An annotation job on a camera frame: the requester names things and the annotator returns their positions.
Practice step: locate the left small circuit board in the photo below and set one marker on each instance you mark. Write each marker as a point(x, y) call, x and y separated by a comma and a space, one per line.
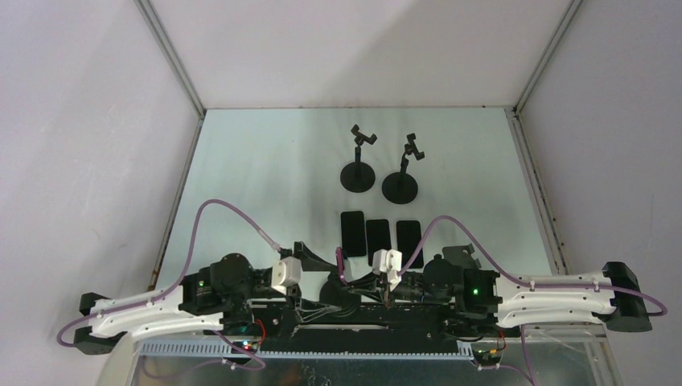
point(243, 348)

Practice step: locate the brown base phone stand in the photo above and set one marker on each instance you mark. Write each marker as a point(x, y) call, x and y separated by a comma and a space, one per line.
point(461, 255)

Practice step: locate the black phone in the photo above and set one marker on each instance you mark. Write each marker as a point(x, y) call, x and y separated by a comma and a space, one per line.
point(378, 237)
point(408, 236)

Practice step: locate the right small circuit board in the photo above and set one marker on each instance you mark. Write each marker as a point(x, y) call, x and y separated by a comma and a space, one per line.
point(489, 359)

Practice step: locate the black front mounting rail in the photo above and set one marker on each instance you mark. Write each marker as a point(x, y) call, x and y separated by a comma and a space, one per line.
point(370, 330)

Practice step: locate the teal blue phone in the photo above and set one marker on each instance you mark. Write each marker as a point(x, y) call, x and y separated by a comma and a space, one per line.
point(353, 233)

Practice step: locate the small circuit board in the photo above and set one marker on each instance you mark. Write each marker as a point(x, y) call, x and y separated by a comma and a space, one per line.
point(243, 348)
point(489, 359)

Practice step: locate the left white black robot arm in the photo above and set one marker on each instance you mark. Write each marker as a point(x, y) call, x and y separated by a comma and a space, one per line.
point(216, 298)

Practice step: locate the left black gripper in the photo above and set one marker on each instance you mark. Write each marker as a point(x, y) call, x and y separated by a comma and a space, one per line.
point(306, 310)

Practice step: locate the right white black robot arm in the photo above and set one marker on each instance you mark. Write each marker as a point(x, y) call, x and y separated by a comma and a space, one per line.
point(609, 296)

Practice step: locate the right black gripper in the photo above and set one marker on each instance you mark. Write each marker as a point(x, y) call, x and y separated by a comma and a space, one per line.
point(375, 287)

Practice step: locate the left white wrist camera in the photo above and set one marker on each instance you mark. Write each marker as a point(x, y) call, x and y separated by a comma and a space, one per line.
point(285, 274)

